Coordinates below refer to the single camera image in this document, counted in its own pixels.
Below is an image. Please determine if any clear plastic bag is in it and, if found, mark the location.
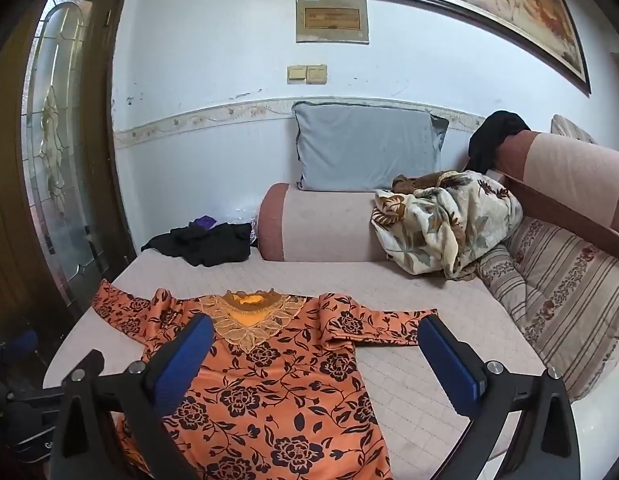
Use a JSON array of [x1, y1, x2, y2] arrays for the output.
[[223, 204, 261, 250]]

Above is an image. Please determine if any framed painting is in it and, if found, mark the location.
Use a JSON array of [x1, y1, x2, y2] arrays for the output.
[[362, 0, 593, 96]]

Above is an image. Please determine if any cream floral blanket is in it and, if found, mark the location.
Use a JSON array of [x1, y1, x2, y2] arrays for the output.
[[371, 170, 524, 281]]

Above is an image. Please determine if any pink brown bolster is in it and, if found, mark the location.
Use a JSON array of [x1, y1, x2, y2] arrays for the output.
[[489, 130, 619, 256], [258, 183, 405, 264]]

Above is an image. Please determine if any striped pillow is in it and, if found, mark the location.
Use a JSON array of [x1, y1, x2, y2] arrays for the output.
[[550, 114, 597, 145]]

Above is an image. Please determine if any black clothes pile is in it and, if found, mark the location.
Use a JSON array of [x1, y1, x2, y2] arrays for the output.
[[140, 222, 252, 267]]

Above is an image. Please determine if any brown cloth with gold trim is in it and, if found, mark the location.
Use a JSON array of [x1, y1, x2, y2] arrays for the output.
[[392, 171, 465, 197]]

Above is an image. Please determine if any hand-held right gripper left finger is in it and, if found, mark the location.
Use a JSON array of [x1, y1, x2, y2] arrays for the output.
[[49, 312, 215, 480]]

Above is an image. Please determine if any wooden door with stained glass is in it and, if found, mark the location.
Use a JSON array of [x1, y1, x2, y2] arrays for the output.
[[0, 0, 142, 346]]

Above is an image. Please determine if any pink quilted bed mattress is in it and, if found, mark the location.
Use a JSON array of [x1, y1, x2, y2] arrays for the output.
[[43, 247, 565, 480]]

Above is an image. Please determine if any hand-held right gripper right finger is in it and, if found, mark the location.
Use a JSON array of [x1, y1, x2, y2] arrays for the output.
[[417, 315, 583, 480]]

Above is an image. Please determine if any orange black floral blouse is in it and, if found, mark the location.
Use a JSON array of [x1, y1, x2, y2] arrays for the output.
[[92, 280, 437, 480]]

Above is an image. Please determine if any black cloth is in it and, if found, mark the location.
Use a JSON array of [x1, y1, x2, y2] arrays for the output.
[[468, 110, 531, 175]]

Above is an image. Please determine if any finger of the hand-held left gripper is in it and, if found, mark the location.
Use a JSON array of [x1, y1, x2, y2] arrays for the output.
[[16, 331, 39, 359]]

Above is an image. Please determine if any striped floral cushion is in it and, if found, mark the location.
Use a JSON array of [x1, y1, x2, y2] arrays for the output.
[[477, 217, 619, 402]]

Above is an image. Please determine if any grey pillow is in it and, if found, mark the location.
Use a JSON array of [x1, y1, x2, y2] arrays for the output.
[[292, 101, 449, 192]]

